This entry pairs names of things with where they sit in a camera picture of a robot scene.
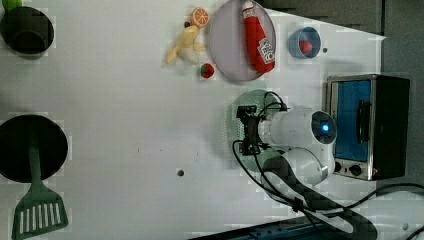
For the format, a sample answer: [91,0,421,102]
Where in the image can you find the toy peeled banana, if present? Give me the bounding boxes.
[166,26,206,65]

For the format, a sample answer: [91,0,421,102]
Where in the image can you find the toy orange slice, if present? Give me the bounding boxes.
[190,7,209,28]

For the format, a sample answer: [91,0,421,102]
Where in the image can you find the blue metal frame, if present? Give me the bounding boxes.
[189,217,376,240]

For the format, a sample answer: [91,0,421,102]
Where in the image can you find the blue bowl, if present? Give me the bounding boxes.
[288,27,321,59]

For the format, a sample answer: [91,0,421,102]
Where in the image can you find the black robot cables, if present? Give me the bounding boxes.
[231,91,424,240]

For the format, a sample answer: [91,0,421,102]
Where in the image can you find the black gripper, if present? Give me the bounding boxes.
[236,105,268,156]

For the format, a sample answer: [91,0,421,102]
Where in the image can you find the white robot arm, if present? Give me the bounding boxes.
[236,105,337,185]

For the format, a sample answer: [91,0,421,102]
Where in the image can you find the black cup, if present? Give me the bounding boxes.
[1,6,54,55]

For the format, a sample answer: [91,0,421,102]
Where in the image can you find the grey oval plate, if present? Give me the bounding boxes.
[209,0,276,82]

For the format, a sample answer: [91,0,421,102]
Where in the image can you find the black round pan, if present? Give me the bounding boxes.
[0,115,68,183]

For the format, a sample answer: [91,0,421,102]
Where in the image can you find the red ball in bowl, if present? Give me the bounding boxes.
[299,40,313,55]

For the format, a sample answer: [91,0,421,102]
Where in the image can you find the black toaster oven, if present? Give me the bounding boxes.
[326,74,410,181]

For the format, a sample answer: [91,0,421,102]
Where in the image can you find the green toy fruit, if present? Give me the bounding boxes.
[1,0,23,11]

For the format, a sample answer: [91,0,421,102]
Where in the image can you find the green slotted spatula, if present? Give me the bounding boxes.
[11,134,69,240]

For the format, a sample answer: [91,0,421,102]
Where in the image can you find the toy strawberry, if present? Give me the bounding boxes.
[200,63,215,79]

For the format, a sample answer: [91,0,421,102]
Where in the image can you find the red ketchup bottle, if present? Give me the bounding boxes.
[242,0,275,74]

